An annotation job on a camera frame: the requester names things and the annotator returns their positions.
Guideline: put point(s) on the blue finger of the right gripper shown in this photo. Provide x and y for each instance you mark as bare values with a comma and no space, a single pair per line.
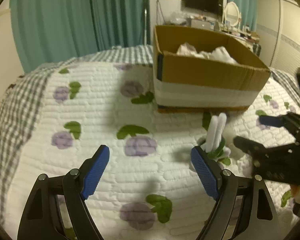
252,148
291,122

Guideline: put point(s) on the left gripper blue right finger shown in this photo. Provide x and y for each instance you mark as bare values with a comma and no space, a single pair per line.
257,217

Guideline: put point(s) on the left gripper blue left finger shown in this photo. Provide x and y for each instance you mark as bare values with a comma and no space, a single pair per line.
42,219

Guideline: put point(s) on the white green bunny sock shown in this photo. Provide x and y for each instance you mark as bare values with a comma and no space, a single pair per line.
214,143

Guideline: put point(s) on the white fluffy sock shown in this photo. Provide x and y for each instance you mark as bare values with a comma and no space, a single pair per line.
219,54

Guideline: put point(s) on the small white patterned sock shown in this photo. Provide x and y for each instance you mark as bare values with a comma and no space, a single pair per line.
186,49

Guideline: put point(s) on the white dressing table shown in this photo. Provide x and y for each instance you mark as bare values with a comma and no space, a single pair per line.
250,40

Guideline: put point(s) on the white louvered wardrobe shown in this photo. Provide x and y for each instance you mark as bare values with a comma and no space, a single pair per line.
278,26

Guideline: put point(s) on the brown cardboard box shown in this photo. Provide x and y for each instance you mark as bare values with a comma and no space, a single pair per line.
194,84

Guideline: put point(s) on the white floral quilt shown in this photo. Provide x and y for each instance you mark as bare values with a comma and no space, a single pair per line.
149,189

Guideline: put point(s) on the white oval vanity mirror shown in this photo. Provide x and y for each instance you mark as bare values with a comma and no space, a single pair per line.
231,15

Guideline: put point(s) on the large teal curtain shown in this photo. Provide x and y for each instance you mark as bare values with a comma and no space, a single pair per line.
56,30

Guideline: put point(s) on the black wall television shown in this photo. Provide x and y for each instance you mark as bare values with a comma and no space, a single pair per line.
212,6

